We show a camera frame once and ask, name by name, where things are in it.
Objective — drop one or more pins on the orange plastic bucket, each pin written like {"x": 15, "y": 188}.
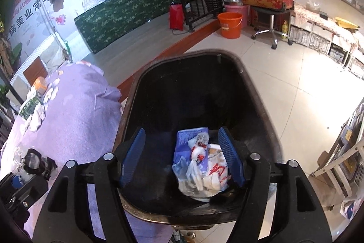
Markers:
{"x": 230, "y": 24}

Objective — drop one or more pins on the orange white drink bottle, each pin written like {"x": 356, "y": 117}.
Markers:
{"x": 40, "y": 85}

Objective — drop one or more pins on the green patterned counter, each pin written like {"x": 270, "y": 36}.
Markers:
{"x": 112, "y": 19}

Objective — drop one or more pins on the green milk carton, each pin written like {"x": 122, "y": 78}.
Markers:
{"x": 28, "y": 107}

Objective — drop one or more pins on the white metal rack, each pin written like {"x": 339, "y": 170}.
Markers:
{"x": 342, "y": 162}

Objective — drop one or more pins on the swivel stool with cushion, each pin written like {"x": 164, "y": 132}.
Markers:
{"x": 272, "y": 8}

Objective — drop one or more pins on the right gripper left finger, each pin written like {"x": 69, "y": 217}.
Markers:
{"x": 131, "y": 156}

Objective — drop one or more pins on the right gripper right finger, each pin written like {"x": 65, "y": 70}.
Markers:
{"x": 231, "y": 155}

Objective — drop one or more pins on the yellow dustpan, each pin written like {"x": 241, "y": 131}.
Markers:
{"x": 346, "y": 24}

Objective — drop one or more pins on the pink basin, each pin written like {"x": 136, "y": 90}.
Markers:
{"x": 237, "y": 6}

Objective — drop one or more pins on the purple snack package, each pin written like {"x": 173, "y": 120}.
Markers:
{"x": 192, "y": 145}

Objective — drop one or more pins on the white plastic bag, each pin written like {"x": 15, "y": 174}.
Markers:
{"x": 202, "y": 186}

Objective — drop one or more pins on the white swing bench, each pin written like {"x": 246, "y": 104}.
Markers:
{"x": 43, "y": 61}

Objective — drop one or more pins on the red paper bag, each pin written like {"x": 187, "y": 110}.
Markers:
{"x": 176, "y": 17}

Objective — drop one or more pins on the black trash bin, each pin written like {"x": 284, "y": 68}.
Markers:
{"x": 204, "y": 89}

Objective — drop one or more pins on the purple floral tablecloth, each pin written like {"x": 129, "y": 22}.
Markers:
{"x": 82, "y": 116}

